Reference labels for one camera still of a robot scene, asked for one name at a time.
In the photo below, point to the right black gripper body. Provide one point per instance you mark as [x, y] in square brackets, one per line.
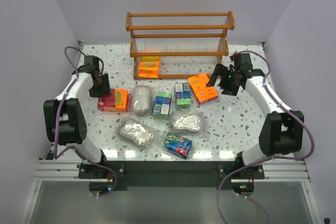
[223, 82]

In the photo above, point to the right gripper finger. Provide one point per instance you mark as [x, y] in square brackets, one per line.
[228, 91]
[218, 72]

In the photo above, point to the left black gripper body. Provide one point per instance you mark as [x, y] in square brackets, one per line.
[100, 89]

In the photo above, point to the orange Scrub Mommy box back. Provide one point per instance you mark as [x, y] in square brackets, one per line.
[202, 93]

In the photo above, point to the orange pink Scrub Mommy box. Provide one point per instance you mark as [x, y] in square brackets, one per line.
[119, 100]

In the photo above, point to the orange Scrub Daddy box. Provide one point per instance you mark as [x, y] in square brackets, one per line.
[149, 67]

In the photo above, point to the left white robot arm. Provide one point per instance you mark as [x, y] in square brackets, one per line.
[66, 126]

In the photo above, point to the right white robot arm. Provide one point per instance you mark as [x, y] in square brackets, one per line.
[282, 131]

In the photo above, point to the wooden three-tier shelf rack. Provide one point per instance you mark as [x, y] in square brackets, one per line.
[178, 40]

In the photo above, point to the blue green sponge pack right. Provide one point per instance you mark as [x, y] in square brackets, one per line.
[182, 95]

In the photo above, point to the silver scourer pack right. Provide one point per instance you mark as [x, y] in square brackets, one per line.
[187, 122]

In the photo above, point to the silver scourer pack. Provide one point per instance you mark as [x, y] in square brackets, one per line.
[187, 122]
[137, 133]
[141, 100]

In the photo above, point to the silver scourer pack upper left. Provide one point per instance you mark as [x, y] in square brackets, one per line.
[141, 100]

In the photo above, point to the blue green sponge pack left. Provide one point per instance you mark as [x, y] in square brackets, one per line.
[162, 105]

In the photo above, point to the blue green colourful sponge pack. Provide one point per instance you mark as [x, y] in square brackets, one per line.
[177, 145]

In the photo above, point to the silver scourer pack lower left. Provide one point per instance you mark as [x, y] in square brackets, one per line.
[137, 133]

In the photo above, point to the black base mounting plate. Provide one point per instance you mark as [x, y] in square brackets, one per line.
[154, 174]

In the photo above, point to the right aluminium rail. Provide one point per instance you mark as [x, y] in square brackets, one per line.
[283, 171]

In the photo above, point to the aluminium rail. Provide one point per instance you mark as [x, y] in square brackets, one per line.
[63, 169]
[283, 171]

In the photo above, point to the left aluminium rail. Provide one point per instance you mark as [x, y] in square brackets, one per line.
[63, 169]

